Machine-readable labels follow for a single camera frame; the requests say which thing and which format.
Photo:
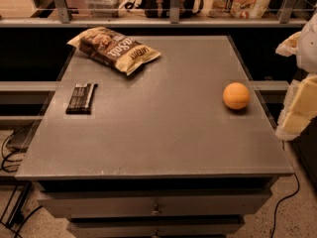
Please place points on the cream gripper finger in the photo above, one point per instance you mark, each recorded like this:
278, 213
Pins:
289, 46
299, 108

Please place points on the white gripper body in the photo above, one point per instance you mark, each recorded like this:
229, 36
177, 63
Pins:
308, 49

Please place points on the orange fruit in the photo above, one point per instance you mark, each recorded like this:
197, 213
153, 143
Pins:
236, 96

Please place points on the colourful snack bag on shelf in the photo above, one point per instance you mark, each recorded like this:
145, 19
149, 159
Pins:
240, 9

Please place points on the black bag on shelf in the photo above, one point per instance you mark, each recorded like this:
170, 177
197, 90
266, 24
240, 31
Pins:
161, 8

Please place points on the brown chip bag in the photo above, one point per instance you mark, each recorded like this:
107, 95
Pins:
113, 49

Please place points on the grey drawer cabinet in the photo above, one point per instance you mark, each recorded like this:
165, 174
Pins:
164, 128

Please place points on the upper drawer with knob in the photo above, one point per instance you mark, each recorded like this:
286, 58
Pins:
155, 204

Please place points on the drawer with knob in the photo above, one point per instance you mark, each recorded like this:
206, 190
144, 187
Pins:
155, 204
154, 228

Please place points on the lower drawer with knob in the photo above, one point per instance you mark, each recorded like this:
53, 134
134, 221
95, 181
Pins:
154, 228

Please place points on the black chocolate bar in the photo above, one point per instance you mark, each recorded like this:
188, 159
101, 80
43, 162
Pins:
81, 98

